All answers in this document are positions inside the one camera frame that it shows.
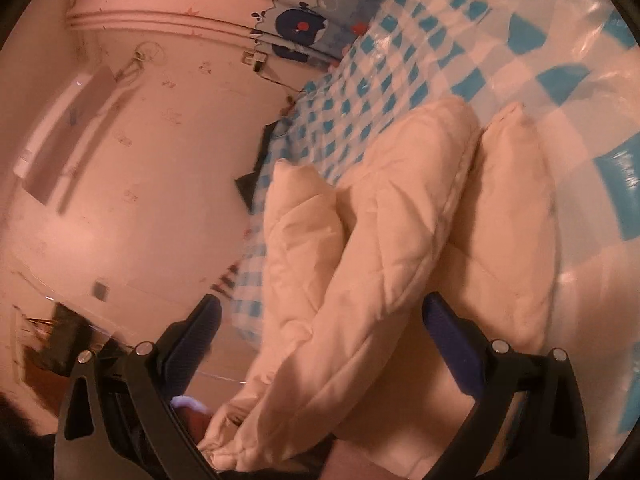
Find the white air conditioner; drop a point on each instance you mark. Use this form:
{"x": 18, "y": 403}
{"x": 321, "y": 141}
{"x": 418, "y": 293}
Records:
{"x": 65, "y": 135}

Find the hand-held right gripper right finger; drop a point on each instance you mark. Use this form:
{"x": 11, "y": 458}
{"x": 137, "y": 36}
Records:
{"x": 450, "y": 345}

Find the round wall hook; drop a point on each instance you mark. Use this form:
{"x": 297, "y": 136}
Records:
{"x": 147, "y": 55}

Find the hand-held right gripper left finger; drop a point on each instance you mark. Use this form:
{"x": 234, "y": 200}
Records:
{"x": 197, "y": 340}

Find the whale print curtain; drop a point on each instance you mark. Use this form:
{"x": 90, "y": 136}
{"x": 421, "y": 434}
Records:
{"x": 305, "y": 25}

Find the white wall socket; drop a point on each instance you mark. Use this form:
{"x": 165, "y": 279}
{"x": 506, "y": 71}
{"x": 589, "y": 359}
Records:
{"x": 248, "y": 57}

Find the dark box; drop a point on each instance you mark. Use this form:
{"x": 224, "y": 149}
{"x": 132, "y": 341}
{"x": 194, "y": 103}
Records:
{"x": 62, "y": 335}

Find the blue checkered bed cover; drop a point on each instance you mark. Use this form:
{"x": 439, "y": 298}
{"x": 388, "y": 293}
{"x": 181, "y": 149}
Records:
{"x": 500, "y": 35}

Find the white power strip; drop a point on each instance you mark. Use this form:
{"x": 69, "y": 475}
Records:
{"x": 260, "y": 63}

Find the white quilted jacket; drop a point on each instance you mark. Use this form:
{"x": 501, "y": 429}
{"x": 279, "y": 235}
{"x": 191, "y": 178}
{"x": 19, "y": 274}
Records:
{"x": 400, "y": 210}

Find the small red object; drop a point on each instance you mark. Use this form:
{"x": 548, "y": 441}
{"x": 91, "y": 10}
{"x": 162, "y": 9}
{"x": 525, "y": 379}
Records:
{"x": 356, "y": 27}

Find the wall switch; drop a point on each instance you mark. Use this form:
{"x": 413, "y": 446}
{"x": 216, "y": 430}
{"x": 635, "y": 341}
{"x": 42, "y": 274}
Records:
{"x": 100, "y": 291}

